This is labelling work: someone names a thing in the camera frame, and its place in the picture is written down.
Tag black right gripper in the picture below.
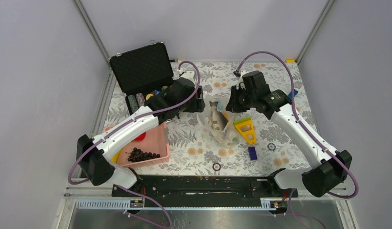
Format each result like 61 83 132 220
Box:
226 85 257 113

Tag orange toy fruit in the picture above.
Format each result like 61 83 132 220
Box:
222 113 229 122

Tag grey toy fish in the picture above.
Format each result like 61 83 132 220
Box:
209 102 227 131

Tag clear zip top bag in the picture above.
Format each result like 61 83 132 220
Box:
196 95 240 146

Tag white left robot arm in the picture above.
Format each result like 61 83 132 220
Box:
70 76 203 196

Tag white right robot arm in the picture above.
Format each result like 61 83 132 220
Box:
226 71 352 197

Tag yellow triangle toy block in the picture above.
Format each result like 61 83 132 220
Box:
234 117 257 145

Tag blue toy brick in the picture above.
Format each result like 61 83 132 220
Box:
288 89 299 100

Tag black poker chip case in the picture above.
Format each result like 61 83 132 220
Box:
109 42 189 120

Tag pink plastic basket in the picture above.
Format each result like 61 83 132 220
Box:
117 123 170 168

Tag purple toy brick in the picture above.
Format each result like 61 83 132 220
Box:
248 146 258 161

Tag black toy grapes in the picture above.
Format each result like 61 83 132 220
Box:
127 147 161 163

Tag brown poker chip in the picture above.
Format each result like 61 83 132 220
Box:
212 163 221 172

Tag yellow toy banana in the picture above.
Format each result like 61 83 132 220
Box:
111 150 121 164

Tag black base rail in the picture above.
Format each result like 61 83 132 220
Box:
130 175 298 208

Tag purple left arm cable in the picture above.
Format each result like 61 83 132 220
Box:
68 61 201 186

